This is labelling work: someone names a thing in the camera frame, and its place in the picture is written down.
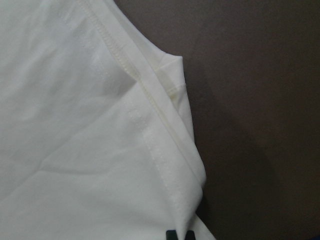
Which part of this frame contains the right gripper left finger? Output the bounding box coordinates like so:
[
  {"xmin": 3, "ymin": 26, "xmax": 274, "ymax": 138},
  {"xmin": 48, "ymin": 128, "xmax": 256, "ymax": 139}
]
[{"xmin": 166, "ymin": 230, "xmax": 177, "ymax": 240}]

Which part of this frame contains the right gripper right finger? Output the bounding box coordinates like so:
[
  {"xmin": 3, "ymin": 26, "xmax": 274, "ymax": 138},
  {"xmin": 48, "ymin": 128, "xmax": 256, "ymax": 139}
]
[{"xmin": 184, "ymin": 230, "xmax": 196, "ymax": 240}]

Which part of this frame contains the cream long-sleeve cat shirt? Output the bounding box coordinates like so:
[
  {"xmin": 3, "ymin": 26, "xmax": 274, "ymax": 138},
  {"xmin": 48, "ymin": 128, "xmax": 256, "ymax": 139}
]
[{"xmin": 0, "ymin": 0, "xmax": 214, "ymax": 240}]

